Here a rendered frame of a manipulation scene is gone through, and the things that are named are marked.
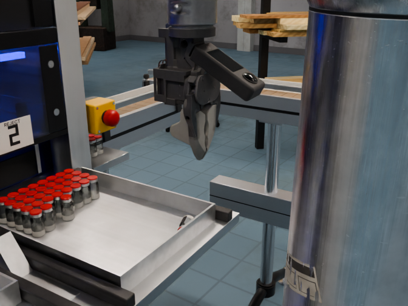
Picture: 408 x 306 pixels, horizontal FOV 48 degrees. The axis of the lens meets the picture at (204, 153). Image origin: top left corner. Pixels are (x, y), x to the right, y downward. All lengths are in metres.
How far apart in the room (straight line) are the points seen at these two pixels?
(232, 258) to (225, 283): 0.21
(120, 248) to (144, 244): 0.04
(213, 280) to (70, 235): 1.42
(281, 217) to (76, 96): 0.97
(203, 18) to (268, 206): 1.15
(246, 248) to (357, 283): 2.17
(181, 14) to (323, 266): 0.49
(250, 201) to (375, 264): 1.52
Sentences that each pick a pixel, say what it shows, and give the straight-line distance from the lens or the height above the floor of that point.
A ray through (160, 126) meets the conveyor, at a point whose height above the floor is 0.86.
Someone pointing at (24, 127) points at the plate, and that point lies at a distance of 0.96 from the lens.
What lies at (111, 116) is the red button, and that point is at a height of 1.00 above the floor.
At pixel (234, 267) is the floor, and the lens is 2.28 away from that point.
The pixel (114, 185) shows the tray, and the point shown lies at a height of 0.89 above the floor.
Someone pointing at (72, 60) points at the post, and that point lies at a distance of 1.03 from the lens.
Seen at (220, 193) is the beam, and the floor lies 0.51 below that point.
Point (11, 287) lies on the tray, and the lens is 0.69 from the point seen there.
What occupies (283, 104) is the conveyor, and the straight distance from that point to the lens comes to 1.56.
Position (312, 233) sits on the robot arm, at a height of 1.16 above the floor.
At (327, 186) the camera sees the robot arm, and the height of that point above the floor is 1.20.
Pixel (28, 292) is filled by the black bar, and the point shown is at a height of 0.90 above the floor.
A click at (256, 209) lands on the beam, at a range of 1.77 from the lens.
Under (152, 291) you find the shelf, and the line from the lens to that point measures 0.69.
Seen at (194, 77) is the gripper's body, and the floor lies 1.16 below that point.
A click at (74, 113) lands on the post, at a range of 1.05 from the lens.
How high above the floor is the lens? 1.29
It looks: 20 degrees down
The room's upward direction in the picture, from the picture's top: straight up
